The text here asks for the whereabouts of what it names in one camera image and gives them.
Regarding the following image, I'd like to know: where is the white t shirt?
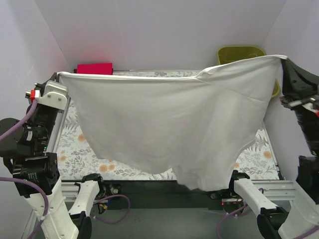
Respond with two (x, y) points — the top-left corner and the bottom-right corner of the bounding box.
(58, 55), (286, 191)

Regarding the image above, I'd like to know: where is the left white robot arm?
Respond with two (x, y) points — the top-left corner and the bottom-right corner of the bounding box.
(0, 73), (106, 239)

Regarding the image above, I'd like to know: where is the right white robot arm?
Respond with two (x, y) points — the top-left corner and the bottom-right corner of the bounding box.
(229, 59), (319, 239)

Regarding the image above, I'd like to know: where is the green plastic basket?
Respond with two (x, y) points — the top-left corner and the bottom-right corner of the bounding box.
(217, 46), (281, 98)

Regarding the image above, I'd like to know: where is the folded magenta t shirt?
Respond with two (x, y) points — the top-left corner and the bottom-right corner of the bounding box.
(75, 63), (113, 75)

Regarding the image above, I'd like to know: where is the floral table mat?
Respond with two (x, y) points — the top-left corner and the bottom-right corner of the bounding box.
(56, 70), (280, 181)

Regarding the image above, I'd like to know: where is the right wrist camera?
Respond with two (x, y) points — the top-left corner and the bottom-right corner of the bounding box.
(280, 95), (319, 117)

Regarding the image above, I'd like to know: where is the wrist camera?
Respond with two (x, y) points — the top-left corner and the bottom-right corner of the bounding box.
(280, 95), (319, 117)
(25, 73), (68, 112)

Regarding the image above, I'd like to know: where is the aluminium rail frame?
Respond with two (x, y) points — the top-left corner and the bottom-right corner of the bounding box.
(22, 69), (312, 239)

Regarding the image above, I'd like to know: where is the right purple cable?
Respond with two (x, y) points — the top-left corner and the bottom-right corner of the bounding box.
(215, 188), (319, 239)

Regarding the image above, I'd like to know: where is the purple cable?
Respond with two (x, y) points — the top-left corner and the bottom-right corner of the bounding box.
(215, 188), (319, 239)
(0, 101), (132, 239)

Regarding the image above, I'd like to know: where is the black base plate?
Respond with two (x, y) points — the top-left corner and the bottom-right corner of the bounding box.
(95, 180), (244, 211)

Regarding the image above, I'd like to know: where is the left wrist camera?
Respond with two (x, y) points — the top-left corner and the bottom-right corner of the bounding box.
(25, 73), (68, 112)

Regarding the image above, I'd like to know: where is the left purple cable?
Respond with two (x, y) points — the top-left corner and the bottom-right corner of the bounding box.
(0, 101), (132, 239)

